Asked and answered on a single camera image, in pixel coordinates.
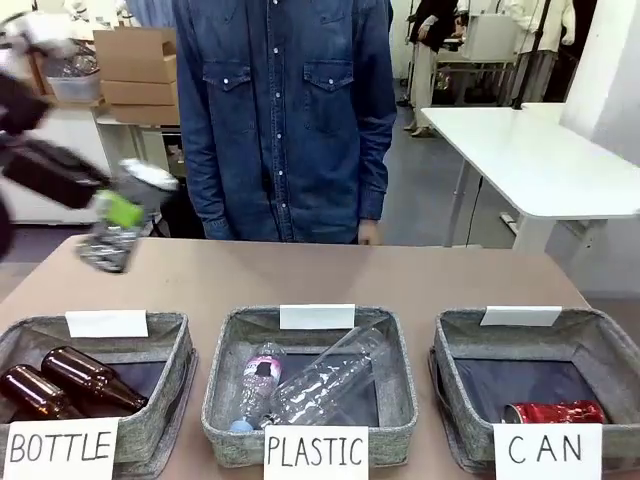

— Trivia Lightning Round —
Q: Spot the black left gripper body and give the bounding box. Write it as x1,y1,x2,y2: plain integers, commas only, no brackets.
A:
0,138,112,211

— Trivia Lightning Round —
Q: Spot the brown glass bottle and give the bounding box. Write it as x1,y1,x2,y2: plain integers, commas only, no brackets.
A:
40,346,149,414
0,364,84,422

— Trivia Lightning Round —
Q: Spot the small blue-capped plastic bottle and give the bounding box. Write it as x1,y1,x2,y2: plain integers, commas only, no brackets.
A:
229,342,289,433

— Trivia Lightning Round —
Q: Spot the large clear plastic bottle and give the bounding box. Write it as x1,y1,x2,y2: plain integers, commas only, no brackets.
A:
259,324,392,431

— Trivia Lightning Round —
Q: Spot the crushed red can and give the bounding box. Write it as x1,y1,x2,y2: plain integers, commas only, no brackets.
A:
502,399,609,427

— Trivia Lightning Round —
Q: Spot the person's right forearm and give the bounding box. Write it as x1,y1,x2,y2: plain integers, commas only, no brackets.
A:
178,124,237,241

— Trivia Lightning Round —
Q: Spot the person's left forearm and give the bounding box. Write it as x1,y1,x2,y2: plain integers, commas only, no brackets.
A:
349,124,399,234

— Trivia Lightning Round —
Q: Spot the grey basket labelled bottle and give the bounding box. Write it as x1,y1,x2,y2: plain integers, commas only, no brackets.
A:
0,309,199,472

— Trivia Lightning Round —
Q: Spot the grey basket labelled plastic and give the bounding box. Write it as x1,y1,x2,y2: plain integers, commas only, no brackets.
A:
201,304,419,469

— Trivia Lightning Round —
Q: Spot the grey basket labelled can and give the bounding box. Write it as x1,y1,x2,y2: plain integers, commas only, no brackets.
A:
428,305,640,474

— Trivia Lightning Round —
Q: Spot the paper label reading can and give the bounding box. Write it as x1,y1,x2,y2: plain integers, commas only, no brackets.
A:
491,423,604,480

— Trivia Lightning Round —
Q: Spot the person's left hand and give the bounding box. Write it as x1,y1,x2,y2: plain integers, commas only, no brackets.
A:
358,220,387,247

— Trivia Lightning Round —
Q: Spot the black bag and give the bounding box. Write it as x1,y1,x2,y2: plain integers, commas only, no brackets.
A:
148,185,207,240

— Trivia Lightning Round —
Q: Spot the white side table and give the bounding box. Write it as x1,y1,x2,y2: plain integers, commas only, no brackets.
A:
95,112,182,176

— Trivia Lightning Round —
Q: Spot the clear plastic storage bin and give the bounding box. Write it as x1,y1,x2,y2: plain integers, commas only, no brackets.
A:
44,54,104,103

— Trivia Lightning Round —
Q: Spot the flat cardboard box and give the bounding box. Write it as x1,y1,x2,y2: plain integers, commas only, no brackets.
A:
101,78,179,106
110,102,182,125

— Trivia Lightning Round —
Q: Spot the blank white card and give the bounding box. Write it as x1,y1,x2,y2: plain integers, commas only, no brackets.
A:
479,305,563,328
65,309,151,339
279,303,357,331

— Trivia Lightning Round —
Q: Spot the open cardboard box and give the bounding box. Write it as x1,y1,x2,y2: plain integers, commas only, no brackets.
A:
93,27,178,84

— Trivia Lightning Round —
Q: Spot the person in denim shirt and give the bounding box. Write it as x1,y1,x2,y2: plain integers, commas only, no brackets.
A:
171,0,399,247

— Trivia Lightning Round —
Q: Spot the paper label reading bottle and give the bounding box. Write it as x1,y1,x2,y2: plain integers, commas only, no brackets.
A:
0,416,122,480

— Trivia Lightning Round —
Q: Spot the paper label reading plastic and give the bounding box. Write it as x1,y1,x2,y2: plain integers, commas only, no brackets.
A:
263,424,370,480

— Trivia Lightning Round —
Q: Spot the bystander in beige trousers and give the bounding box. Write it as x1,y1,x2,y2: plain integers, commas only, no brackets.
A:
406,0,469,137

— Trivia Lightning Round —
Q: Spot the white box appliance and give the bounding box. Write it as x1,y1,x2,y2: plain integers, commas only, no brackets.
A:
462,13,521,62

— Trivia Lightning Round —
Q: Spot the large white table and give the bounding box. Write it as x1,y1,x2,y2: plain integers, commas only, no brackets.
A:
418,101,640,251

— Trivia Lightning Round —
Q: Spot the black stand pole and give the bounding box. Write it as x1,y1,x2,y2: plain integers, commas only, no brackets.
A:
511,0,554,109

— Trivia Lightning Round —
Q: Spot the figure in white jacket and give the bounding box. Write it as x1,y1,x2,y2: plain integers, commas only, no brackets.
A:
501,0,579,105

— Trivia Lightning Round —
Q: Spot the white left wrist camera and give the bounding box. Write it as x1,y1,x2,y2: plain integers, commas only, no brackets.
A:
118,158,180,201

